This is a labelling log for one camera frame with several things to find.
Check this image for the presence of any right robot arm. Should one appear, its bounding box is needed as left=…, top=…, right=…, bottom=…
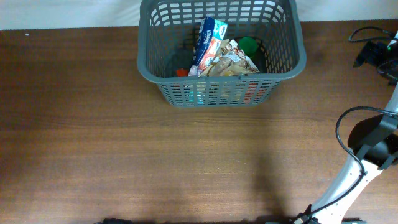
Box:
left=293, top=30, right=397, bottom=223

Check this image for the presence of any green lidded glass jar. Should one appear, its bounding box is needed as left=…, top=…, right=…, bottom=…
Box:
left=238, top=37, right=259, bottom=57

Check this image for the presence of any grey plastic shopping basket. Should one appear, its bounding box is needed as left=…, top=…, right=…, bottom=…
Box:
left=137, top=0, right=307, bottom=108

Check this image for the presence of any brown white snack bag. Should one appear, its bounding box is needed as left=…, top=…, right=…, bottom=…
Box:
left=198, top=39, right=259, bottom=77

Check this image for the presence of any Kleenex tissue multipack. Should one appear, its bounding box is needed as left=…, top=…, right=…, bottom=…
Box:
left=188, top=17, right=228, bottom=77

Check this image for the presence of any orange pasta package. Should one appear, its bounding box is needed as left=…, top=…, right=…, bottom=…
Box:
left=172, top=68, right=268, bottom=105

